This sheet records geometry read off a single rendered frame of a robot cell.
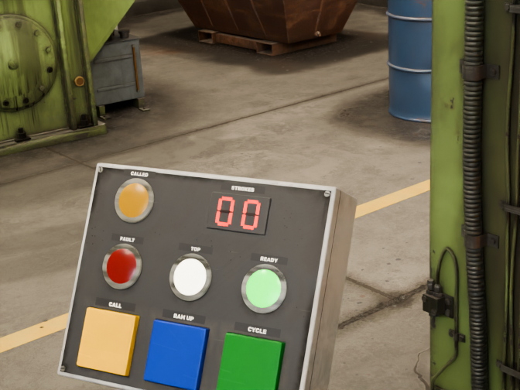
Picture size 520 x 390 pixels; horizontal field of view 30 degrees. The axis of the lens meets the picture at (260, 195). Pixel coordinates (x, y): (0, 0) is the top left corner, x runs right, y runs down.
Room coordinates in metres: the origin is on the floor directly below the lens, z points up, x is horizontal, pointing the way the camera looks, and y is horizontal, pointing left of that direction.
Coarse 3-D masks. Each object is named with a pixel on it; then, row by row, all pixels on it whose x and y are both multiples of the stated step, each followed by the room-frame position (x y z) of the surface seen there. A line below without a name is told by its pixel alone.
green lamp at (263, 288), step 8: (256, 272) 1.05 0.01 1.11; (264, 272) 1.04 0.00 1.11; (272, 272) 1.04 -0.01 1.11; (248, 280) 1.04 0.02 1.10; (256, 280) 1.04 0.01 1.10; (264, 280) 1.04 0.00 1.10; (272, 280) 1.03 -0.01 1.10; (248, 288) 1.04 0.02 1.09; (256, 288) 1.03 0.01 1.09; (264, 288) 1.03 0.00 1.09; (272, 288) 1.03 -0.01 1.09; (280, 288) 1.02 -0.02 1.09; (248, 296) 1.03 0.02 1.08; (256, 296) 1.03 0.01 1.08; (264, 296) 1.03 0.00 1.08; (272, 296) 1.02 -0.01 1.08; (256, 304) 1.03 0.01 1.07; (264, 304) 1.02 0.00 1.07
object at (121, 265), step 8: (112, 256) 1.14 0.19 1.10; (120, 256) 1.13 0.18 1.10; (128, 256) 1.13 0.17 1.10; (112, 264) 1.13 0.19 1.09; (120, 264) 1.12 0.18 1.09; (128, 264) 1.12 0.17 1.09; (112, 272) 1.12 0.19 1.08; (120, 272) 1.12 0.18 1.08; (128, 272) 1.11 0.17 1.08; (112, 280) 1.12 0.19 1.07; (120, 280) 1.12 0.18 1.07; (128, 280) 1.11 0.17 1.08
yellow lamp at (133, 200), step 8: (136, 184) 1.17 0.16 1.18; (128, 192) 1.17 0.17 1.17; (136, 192) 1.16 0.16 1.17; (144, 192) 1.16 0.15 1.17; (120, 200) 1.17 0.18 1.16; (128, 200) 1.16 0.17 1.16; (136, 200) 1.16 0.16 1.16; (144, 200) 1.15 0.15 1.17; (120, 208) 1.16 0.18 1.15; (128, 208) 1.16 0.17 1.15; (136, 208) 1.15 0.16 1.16; (144, 208) 1.15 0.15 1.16; (128, 216) 1.15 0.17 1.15; (136, 216) 1.15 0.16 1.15
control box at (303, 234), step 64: (192, 192) 1.14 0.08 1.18; (256, 192) 1.10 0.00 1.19; (320, 192) 1.06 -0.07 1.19; (192, 256) 1.09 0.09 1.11; (256, 256) 1.06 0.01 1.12; (320, 256) 1.03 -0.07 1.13; (192, 320) 1.05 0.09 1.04; (256, 320) 1.02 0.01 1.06; (320, 320) 1.00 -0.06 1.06; (128, 384) 1.05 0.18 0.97; (320, 384) 1.00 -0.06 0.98
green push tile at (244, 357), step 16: (240, 336) 1.01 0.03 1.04; (224, 352) 1.01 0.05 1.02; (240, 352) 1.00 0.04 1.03; (256, 352) 0.99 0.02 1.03; (272, 352) 0.98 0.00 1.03; (224, 368) 1.00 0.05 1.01; (240, 368) 0.99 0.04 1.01; (256, 368) 0.98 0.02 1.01; (272, 368) 0.98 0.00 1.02; (224, 384) 0.99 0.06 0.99; (240, 384) 0.98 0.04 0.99; (256, 384) 0.97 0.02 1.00; (272, 384) 0.97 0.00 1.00
